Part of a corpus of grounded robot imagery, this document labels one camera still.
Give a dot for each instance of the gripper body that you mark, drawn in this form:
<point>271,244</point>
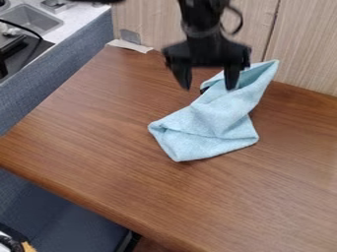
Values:
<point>205,50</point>

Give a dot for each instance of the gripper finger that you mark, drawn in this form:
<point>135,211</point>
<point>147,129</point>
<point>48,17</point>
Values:
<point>231,76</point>
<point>181,74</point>

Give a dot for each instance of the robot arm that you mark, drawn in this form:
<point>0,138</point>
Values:
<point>202,13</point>

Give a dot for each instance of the light blue cloth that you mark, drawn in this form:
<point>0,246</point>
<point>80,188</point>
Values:
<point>211,122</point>

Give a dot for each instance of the toy sink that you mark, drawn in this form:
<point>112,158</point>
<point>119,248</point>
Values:
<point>29,17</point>

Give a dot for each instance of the toy stove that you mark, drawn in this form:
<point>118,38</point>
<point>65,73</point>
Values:
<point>17,52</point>

